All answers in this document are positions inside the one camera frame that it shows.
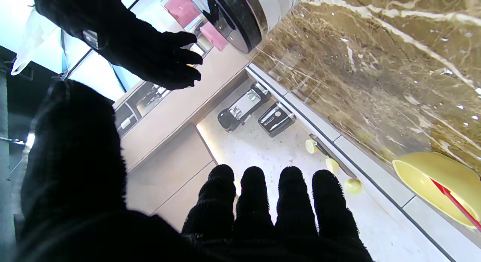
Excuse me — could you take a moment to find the pink measuring cup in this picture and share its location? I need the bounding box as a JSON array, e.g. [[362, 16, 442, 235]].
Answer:
[[164, 0, 203, 29]]

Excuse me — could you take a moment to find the red measuring spoon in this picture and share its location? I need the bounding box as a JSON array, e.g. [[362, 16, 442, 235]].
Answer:
[[430, 178, 481, 232]]

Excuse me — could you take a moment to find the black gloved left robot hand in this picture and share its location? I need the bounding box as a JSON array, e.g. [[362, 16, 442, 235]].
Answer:
[[15, 80, 374, 262]]

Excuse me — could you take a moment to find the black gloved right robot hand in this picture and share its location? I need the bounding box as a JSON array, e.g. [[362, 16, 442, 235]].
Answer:
[[33, 0, 203, 91]]

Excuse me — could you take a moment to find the yellow plastic bowl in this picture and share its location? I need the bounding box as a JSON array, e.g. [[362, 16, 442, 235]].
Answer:
[[392, 152, 481, 229]]

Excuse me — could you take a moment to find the white plastic bag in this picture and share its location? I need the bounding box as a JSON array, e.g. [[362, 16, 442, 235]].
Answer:
[[11, 6, 62, 76]]

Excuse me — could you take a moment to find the black round jar lid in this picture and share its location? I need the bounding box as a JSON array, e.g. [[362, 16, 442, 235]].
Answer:
[[203, 0, 269, 55]]

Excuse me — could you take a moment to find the white counter cabinet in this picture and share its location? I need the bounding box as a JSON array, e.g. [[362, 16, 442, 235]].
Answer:
[[246, 63, 481, 262]]

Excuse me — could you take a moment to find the black toaster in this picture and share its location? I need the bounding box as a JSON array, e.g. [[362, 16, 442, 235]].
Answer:
[[258, 101, 296, 138]]

